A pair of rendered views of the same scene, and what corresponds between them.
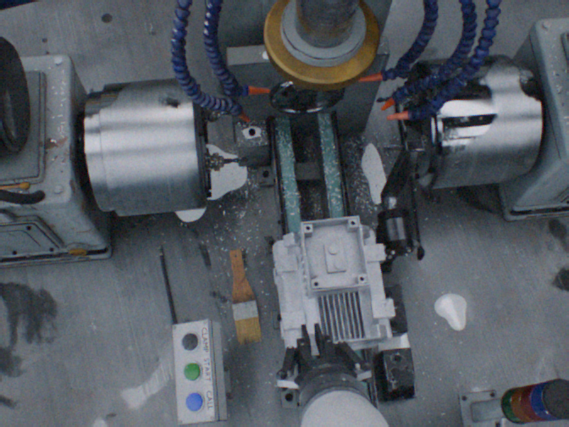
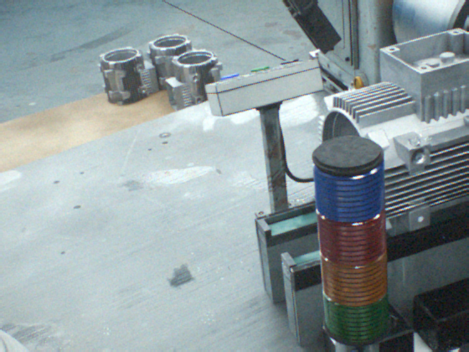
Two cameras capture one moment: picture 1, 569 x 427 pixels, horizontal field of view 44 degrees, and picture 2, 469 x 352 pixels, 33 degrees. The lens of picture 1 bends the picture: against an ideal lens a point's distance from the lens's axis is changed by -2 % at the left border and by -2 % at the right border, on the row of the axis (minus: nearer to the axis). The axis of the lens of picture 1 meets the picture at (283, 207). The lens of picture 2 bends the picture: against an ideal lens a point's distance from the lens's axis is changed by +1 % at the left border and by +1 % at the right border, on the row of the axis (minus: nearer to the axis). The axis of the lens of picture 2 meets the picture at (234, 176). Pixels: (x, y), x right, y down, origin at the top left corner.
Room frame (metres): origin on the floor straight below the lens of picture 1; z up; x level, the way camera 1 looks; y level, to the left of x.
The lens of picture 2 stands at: (-0.03, -1.00, 1.53)
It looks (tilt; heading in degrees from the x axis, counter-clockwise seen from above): 30 degrees down; 86
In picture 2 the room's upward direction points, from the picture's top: 8 degrees counter-clockwise
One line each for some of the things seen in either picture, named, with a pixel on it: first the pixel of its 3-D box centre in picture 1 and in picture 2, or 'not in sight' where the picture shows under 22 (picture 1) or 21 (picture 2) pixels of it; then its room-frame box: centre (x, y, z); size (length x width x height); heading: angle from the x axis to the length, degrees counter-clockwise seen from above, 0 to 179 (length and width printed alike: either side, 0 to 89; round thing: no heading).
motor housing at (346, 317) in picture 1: (331, 292); (413, 146); (0.27, -0.10, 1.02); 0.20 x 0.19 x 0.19; 13
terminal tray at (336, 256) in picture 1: (333, 258); (440, 75); (0.31, -0.09, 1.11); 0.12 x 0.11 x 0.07; 13
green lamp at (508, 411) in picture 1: (522, 404); (356, 304); (0.10, -0.44, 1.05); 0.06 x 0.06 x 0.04
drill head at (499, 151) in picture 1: (480, 120); not in sight; (0.64, -0.37, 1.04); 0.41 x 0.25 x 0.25; 101
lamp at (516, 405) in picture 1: (533, 403); (353, 266); (0.10, -0.44, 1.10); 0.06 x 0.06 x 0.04
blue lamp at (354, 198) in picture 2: (554, 400); (348, 182); (0.10, -0.44, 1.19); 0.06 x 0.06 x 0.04
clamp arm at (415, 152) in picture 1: (400, 174); not in sight; (0.47, -0.20, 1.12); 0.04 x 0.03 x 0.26; 11
